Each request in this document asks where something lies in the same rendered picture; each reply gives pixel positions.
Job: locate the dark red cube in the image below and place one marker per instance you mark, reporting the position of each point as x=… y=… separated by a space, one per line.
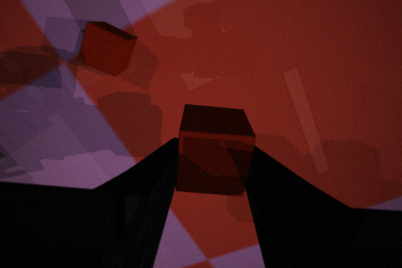
x=216 y=146
x=106 y=47

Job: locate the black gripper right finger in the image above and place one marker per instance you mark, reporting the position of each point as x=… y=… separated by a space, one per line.
x=300 y=226

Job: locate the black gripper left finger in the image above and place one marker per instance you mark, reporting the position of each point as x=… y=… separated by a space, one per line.
x=122 y=219

